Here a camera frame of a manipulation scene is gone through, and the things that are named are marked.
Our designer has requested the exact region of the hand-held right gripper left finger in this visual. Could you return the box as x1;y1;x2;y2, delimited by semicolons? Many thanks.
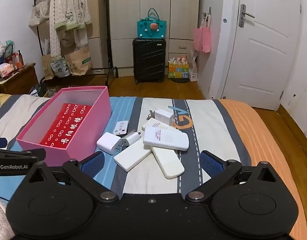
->
27;151;119;203

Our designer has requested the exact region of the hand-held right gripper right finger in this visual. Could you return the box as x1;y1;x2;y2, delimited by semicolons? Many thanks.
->
185;150;279;203

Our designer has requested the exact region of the white cube charger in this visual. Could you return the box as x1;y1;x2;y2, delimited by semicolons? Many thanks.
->
96;132;123;155
154;109;178;127

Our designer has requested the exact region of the pink cardboard box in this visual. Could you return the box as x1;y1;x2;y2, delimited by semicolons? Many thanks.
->
16;86;112;167

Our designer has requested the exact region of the cream button remote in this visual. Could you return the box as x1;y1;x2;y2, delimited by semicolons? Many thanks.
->
151;146;185;180

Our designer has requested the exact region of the small white remote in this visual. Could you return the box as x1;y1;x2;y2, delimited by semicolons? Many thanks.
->
113;120;129;135

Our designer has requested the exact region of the grey-faced white charger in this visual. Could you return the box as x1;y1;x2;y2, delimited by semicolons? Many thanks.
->
121;130;144;147

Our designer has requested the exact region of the striped bedsheet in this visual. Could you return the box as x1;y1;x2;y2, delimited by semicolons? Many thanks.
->
0;94;307;240

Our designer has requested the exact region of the red glasses-print pouch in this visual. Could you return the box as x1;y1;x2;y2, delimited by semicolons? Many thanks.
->
40;102;92;150

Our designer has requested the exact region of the wooden nightstand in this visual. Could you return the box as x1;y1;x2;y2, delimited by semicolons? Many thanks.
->
0;63;39;96

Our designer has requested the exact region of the dark bag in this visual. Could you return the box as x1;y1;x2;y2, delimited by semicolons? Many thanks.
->
30;79;47;97

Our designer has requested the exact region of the tissue box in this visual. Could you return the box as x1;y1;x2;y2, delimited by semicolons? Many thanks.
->
0;63;17;77

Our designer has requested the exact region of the red printed bag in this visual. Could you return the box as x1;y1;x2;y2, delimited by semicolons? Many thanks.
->
4;52;24;68

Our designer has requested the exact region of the small brown paper bag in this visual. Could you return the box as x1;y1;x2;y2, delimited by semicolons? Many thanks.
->
41;54;55;80

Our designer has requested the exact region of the white plastic bag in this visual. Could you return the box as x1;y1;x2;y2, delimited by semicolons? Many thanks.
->
188;50;199;82

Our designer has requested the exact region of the black clothes rack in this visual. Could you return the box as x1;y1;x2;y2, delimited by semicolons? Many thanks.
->
32;0;119;80

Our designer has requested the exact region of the white printed plastic pack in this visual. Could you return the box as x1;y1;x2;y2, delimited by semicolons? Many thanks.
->
50;58;70;78

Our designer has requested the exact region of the colourful gift bag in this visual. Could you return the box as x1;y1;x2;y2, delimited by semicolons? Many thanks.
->
168;57;189;79

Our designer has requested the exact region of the large brown paper bag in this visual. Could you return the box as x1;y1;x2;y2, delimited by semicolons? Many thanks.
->
64;45;93;76

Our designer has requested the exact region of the black suitcase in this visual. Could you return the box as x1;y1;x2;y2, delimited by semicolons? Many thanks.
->
132;37;167;85

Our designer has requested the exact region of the white door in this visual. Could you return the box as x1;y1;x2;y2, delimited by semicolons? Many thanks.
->
220;0;302;112

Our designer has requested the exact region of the pink paper bag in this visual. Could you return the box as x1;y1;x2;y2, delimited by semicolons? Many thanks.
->
193;12;211;54

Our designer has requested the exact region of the canvas tote bag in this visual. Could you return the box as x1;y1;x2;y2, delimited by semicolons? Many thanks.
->
28;0;51;28

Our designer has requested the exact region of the teal tote bag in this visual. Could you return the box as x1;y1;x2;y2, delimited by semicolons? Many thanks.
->
137;7;167;39

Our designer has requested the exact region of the cream knit cardigan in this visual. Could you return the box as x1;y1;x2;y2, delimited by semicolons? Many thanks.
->
49;0;92;58

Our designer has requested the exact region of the beige wardrobe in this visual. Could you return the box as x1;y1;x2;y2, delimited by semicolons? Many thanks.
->
82;0;201;70

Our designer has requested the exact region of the metal door handle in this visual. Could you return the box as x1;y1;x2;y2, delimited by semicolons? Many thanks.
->
239;4;255;28

